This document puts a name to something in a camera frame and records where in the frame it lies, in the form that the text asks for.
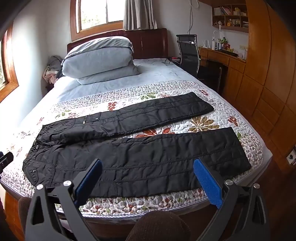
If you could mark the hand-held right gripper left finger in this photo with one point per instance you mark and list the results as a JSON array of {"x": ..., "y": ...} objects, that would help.
[{"x": 89, "y": 178}]

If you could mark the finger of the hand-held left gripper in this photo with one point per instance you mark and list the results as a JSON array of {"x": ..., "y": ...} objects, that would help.
[{"x": 6, "y": 158}]

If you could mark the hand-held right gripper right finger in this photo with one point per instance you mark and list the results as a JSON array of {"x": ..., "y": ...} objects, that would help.
[{"x": 207, "y": 183}]

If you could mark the black pants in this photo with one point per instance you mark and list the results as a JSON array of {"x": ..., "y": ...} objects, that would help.
[{"x": 138, "y": 157}]

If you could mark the floral quilted bedspread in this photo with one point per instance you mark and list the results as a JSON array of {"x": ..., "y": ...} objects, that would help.
[{"x": 208, "y": 122}]

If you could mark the person's right leg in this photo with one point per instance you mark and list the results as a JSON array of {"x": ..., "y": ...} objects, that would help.
[{"x": 159, "y": 226}]

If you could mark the arched wooden window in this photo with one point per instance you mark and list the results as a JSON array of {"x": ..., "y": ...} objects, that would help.
[
  {"x": 12, "y": 76},
  {"x": 74, "y": 23}
]

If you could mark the small white printed card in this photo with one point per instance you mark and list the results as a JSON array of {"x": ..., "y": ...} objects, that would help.
[{"x": 291, "y": 157}]

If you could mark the pile of clothes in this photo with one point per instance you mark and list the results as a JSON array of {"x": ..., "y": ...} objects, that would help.
[{"x": 53, "y": 66}]

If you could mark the wooden desk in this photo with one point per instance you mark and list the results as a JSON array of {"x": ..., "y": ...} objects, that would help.
[{"x": 233, "y": 71}]

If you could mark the folded grey duvet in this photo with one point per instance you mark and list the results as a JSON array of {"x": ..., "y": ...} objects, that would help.
[{"x": 99, "y": 58}]

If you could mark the light blue bed sheet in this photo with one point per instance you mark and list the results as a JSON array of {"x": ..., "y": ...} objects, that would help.
[{"x": 150, "y": 71}]

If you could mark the black office chair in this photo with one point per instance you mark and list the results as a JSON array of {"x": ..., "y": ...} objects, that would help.
[{"x": 188, "y": 53}]

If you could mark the black keyboard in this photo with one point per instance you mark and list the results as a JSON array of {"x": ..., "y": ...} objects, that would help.
[{"x": 229, "y": 53}]

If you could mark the white router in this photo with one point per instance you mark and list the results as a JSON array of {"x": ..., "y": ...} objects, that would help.
[{"x": 207, "y": 44}]

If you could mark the dark wooden bed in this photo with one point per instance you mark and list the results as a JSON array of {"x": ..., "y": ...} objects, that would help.
[{"x": 148, "y": 44}]

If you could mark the wooden wardrobe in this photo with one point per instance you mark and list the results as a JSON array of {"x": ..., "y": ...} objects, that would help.
[{"x": 261, "y": 46}]

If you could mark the white desk lamp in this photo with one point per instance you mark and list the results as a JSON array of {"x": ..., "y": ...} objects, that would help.
[{"x": 218, "y": 30}]

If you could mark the beige curtain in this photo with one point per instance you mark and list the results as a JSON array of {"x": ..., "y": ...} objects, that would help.
[{"x": 138, "y": 14}]

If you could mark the wooden wall shelf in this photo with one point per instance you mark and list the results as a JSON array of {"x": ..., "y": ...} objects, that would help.
[{"x": 229, "y": 28}]

